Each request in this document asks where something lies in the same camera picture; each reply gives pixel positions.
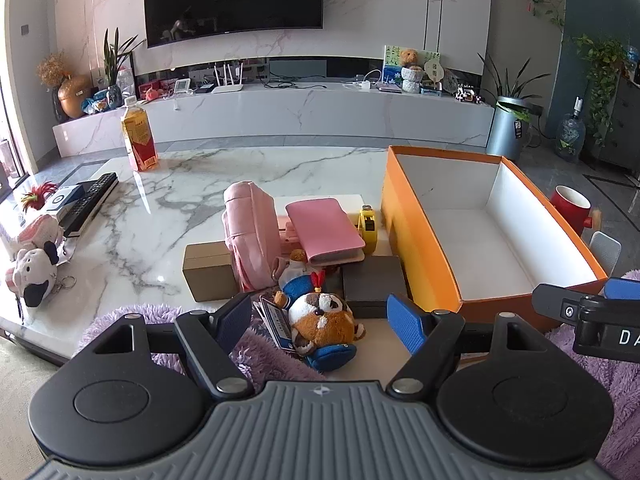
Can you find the dark cabinet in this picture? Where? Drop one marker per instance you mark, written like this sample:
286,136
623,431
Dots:
622,125

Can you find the black remote control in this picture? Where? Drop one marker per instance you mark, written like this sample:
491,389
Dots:
90,202

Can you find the clear water jug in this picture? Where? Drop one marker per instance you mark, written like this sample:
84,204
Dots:
570,135

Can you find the bronze vase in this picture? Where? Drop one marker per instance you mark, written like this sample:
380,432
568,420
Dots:
74,97

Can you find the silver metal bin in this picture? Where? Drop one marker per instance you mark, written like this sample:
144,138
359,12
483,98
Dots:
505,130

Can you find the dried flower bunch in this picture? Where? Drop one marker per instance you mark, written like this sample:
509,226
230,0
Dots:
52,67

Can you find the green and blue painting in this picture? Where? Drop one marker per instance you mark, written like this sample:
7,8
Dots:
391,67

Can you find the dark grey box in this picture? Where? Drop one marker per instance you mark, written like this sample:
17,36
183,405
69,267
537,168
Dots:
372,282

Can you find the green plant in dark vase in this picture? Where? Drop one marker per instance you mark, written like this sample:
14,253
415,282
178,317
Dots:
115,65

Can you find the small bear doll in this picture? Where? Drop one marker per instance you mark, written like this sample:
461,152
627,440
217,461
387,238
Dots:
297,272

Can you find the blue snack bags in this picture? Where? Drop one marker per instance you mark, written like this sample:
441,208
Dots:
100,102

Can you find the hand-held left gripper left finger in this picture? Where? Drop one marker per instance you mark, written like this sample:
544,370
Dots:
232,322

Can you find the long-leaf green plant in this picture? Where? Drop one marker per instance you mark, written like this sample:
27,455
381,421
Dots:
507,87

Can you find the pink and white plush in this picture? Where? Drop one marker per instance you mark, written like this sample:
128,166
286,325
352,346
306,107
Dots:
35,232

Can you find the white charger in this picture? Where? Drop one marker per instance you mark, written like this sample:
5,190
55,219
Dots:
367,85

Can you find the teddy bear in white pot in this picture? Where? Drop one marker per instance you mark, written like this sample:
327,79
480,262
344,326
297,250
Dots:
412,72

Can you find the pink folding fan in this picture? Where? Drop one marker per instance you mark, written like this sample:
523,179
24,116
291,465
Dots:
290,232

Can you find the white flat box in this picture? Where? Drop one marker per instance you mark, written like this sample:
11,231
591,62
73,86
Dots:
350,201

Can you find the yellow drink bottle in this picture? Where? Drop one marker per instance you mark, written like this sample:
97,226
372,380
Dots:
137,135

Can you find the red feather toy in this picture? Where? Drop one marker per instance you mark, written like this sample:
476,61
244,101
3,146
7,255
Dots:
36,195

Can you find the white digital clock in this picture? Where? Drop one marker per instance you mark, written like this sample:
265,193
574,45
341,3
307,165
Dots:
182,86

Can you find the brown cardboard box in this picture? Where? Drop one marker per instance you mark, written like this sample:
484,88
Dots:
207,272

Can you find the red panda plush toy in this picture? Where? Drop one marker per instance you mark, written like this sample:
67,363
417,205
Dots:
325,325

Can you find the white marble television console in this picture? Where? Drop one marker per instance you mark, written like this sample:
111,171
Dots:
300,115

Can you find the blue and white box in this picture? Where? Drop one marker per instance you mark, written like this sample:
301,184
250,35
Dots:
62,199

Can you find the red mug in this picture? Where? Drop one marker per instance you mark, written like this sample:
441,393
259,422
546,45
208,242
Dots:
567,207

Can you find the yellow tape measure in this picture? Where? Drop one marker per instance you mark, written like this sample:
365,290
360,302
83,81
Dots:
370,232

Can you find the white router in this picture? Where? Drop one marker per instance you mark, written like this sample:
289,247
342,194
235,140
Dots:
226,86

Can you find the pothos plant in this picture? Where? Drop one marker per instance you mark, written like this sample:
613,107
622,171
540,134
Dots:
600,75

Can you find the pink fabric pouch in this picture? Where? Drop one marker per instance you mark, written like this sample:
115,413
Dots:
247,230

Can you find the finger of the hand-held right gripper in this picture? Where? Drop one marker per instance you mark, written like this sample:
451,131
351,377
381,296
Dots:
555,305
622,288

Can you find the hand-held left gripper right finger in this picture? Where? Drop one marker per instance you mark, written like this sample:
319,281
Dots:
405,322

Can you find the cow figurine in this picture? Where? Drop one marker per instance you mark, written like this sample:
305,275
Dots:
466,94

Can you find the orange cardboard box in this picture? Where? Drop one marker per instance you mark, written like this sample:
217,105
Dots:
480,240

